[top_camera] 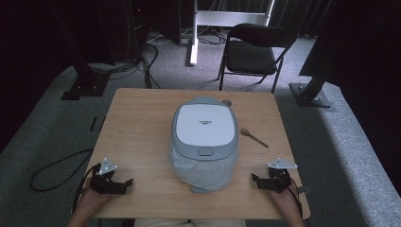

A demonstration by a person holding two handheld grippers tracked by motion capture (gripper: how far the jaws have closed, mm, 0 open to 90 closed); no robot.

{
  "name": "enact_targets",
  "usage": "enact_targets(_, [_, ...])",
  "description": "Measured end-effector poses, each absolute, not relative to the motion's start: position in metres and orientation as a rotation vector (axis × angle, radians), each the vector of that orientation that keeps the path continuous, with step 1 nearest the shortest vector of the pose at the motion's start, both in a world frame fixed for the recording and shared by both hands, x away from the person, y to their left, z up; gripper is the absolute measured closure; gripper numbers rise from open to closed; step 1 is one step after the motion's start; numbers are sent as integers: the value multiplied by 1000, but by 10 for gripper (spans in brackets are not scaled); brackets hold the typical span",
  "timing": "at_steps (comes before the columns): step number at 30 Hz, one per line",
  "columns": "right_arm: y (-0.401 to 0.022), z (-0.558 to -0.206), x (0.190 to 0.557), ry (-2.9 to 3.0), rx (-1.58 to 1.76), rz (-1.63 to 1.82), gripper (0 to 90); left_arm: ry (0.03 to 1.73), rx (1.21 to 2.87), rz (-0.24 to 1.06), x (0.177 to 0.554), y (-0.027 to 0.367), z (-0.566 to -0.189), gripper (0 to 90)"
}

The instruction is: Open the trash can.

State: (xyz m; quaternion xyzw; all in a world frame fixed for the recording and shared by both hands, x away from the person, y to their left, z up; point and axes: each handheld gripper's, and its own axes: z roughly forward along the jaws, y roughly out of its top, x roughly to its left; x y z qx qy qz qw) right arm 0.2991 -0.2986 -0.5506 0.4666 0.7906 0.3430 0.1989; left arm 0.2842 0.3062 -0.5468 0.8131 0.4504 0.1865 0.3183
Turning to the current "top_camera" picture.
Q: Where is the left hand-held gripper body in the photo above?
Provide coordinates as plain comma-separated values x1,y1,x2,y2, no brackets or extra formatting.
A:
89,156,121,195

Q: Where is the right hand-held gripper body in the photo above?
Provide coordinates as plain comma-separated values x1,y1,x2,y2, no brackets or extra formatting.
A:
266,157,299,194

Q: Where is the person's left hand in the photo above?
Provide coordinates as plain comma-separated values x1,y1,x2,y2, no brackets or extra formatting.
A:
77,186,120,216

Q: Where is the person's right hand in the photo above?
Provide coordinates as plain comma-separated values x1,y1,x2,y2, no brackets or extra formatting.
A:
268,183,300,213

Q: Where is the wooden spoon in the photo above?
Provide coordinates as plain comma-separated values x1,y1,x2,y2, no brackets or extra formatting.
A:
239,127,270,148

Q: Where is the clear plastic bag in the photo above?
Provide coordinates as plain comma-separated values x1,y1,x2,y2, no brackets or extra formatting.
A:
168,145,239,192

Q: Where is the grey and white rice cooker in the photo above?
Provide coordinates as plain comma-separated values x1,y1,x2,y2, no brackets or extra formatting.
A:
168,96,239,194

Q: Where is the black folding chair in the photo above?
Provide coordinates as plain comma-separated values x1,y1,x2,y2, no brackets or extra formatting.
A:
217,23,298,95

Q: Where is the white metal stand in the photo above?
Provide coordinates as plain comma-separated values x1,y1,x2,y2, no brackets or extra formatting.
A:
188,0,275,67

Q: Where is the left hand-held gripper cable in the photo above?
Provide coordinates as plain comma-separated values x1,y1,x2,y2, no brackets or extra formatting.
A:
72,163,102,216

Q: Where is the hand-held gripper cable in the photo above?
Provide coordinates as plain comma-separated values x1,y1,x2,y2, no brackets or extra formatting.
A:
285,176,305,219
72,163,102,216

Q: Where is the right hand-held gripper cable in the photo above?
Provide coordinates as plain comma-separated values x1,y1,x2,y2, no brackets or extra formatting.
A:
285,176,305,219

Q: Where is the black cable loop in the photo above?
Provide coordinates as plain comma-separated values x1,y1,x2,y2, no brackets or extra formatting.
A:
29,148,96,193

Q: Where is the black stand with base plate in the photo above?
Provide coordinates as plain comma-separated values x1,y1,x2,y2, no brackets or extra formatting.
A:
46,0,112,101
288,60,333,109

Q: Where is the bundle of black cables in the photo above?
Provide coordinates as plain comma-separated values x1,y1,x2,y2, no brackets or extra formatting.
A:
88,27,163,90

